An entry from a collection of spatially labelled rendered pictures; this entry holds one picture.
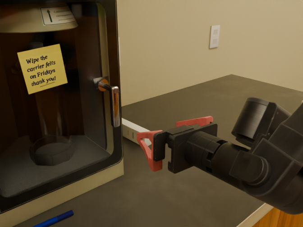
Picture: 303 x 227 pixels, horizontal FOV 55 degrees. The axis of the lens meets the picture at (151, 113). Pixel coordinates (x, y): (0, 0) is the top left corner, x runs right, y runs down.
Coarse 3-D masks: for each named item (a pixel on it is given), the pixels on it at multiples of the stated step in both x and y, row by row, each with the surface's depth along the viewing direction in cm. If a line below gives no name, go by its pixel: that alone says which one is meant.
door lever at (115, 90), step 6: (102, 84) 61; (108, 84) 60; (102, 90) 62; (108, 90) 59; (114, 90) 58; (114, 96) 58; (114, 102) 59; (114, 108) 59; (114, 114) 60; (114, 120) 60; (114, 126) 61
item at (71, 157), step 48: (0, 0) 45; (48, 0) 49; (96, 0) 55; (0, 48) 47; (96, 48) 58; (0, 96) 49; (48, 96) 55; (96, 96) 62; (0, 144) 52; (48, 144) 58; (96, 144) 66; (0, 192) 54; (48, 192) 61
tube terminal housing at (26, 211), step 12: (108, 168) 72; (120, 168) 75; (84, 180) 68; (96, 180) 70; (108, 180) 73; (60, 192) 65; (72, 192) 67; (84, 192) 69; (24, 204) 60; (36, 204) 61; (48, 204) 63; (0, 216) 57; (12, 216) 59; (24, 216) 60
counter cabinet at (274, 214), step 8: (264, 216) 77; (272, 216) 81; (280, 216) 86; (288, 216) 91; (296, 216) 97; (256, 224) 75; (264, 224) 79; (272, 224) 83; (280, 224) 88; (288, 224) 94; (296, 224) 101
